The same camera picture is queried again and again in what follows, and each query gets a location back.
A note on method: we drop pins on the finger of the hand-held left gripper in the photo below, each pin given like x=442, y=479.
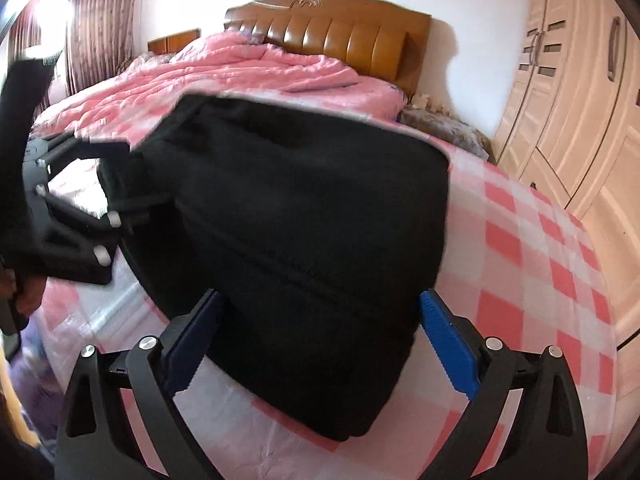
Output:
x=90, y=149
x=75, y=245

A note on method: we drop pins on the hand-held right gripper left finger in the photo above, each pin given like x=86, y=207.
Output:
x=192, y=347

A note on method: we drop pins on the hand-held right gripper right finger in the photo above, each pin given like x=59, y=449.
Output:
x=450, y=347

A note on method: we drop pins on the black pants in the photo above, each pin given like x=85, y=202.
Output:
x=300, y=240

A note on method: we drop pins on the person's left hand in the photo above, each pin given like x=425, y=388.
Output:
x=31, y=295

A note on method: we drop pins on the pink checkered bed sheet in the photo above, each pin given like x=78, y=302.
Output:
x=520, y=280

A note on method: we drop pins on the dark red curtain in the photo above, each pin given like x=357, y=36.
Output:
x=105, y=20

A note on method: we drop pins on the pink quilt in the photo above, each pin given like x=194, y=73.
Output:
x=240, y=70

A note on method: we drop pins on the patterned nightstand cloth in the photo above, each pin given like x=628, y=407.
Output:
x=450, y=132

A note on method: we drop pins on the small white figurines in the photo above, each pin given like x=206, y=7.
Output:
x=427, y=104

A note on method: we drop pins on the beige wooden wardrobe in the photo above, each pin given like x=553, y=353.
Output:
x=575, y=110

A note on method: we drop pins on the brown leather headboard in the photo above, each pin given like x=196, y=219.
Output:
x=340, y=40

